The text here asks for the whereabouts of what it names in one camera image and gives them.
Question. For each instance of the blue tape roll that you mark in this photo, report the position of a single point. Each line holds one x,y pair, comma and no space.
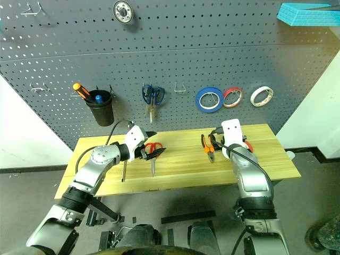
197,99

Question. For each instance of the black round wheel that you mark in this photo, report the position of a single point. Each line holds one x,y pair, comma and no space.
325,236

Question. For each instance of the black flat strip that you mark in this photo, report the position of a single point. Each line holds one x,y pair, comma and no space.
188,217

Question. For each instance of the grey pegboard panel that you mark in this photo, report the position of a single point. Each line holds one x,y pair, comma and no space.
186,53

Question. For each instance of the small white round knob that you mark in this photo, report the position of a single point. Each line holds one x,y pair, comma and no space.
290,154

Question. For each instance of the black table brace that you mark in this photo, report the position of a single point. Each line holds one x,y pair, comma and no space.
105,210

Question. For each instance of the round silver metal filter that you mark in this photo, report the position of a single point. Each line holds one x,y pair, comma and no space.
122,11

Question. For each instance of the dark grey rounded shape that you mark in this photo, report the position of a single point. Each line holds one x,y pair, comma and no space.
138,236
203,236

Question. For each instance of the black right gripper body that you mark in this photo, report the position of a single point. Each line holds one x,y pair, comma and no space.
219,149

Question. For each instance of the black plastic cup holder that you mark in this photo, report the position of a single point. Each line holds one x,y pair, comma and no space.
102,114

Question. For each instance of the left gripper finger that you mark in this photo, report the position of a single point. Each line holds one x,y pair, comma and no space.
156,153
151,134

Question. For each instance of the blue foam block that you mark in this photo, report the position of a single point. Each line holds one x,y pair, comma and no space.
305,17

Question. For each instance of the screwdriver with metal shaft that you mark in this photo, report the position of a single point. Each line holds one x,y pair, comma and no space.
123,172

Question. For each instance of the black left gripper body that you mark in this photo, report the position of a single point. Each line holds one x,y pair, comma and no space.
142,154

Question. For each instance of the red tape roll with white core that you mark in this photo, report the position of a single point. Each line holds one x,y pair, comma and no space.
225,98

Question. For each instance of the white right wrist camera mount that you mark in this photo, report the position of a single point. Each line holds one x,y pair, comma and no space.
232,131

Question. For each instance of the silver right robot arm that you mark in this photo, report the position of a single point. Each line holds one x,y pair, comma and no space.
252,180

